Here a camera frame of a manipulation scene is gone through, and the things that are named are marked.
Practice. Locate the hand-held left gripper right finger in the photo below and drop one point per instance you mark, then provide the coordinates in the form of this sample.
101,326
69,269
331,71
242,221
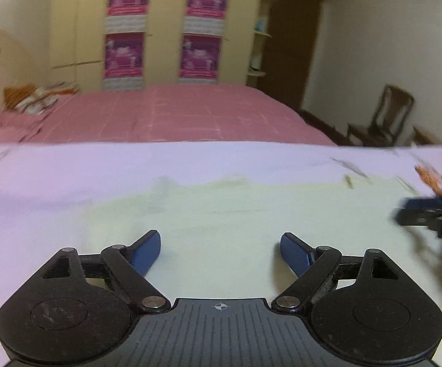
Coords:
294,253

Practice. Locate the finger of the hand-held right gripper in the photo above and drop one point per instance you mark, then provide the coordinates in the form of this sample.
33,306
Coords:
422,203
414,217

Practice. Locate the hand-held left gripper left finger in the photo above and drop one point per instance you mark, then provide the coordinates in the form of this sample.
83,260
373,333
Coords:
148,252

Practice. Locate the pale green knit sweater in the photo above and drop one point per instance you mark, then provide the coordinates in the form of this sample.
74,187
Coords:
221,218

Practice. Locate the wooden furniture piece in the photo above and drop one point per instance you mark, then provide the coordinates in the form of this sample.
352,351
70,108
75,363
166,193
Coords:
427,135

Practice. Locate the dark wooden chair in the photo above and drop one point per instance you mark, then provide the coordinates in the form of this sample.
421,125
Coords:
387,116

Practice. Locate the purple floral bedsheet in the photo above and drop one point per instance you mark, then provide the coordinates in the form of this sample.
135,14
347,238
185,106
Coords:
52,172

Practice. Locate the pink checked bedsheet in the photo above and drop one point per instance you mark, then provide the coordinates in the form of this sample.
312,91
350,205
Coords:
167,114

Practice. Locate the orange and white cloth pile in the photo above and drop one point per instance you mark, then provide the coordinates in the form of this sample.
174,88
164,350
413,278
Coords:
37,97

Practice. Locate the dark brown wooden door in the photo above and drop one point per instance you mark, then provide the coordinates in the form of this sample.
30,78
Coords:
293,42

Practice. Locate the cream corner shelf unit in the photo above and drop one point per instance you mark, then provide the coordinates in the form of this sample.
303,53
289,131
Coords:
261,49

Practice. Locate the small blue shelf item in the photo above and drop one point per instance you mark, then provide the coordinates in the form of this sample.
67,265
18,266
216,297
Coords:
259,26

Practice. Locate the cream wardrobe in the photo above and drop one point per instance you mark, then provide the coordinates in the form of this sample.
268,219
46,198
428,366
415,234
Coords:
163,15

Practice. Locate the purple wall poster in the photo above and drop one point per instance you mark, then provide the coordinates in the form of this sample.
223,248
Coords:
199,57
123,59
207,4
129,2

